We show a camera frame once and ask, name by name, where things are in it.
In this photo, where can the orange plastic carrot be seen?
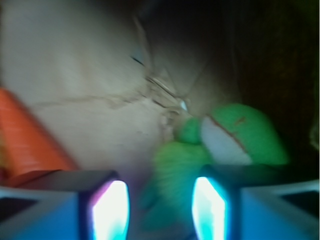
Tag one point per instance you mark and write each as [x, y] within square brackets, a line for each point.
[28, 146]

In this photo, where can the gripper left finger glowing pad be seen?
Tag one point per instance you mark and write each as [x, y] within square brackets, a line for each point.
[65, 205]

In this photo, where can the green plush animal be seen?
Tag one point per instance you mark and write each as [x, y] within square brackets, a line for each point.
[200, 150]

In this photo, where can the brown paper bag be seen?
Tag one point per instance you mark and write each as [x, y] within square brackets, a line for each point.
[113, 80]

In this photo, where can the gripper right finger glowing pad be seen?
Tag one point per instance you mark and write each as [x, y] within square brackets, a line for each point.
[256, 202]

